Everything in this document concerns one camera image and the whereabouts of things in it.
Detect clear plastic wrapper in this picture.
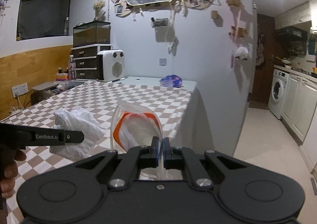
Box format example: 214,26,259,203
111,101,173,181

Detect white towel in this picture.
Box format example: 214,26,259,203
49,108,105,162

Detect person's left hand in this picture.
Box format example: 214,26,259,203
1,150,26,199

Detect blue purple plastic bag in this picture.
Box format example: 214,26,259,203
159,74,183,88

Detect checkered brown white tablecloth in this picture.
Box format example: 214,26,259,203
0,79,198,224

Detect colourful stacked box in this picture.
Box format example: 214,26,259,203
55,67,69,81

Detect water bottle red label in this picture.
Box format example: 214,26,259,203
68,54,76,80

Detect white space heater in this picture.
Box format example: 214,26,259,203
97,50,125,82

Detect black white drawer cabinet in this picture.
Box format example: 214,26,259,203
70,44,112,80

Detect white washing machine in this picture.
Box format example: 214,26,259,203
268,69,289,120

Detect dark window curtain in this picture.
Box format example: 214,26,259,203
17,0,70,41

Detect glass fish tank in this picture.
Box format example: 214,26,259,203
73,20,111,48

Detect white kitchen cabinets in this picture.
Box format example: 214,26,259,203
282,74,316,145

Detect dried flower vase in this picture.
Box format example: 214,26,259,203
93,0,106,21

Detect black range hood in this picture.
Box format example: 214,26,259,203
275,26,307,41

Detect wall outlet plate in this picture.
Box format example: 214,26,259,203
159,58,167,66

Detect white plush wall toy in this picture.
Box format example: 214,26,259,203
235,47,249,61

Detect wall mounted clear shelf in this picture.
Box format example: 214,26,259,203
150,17,169,28

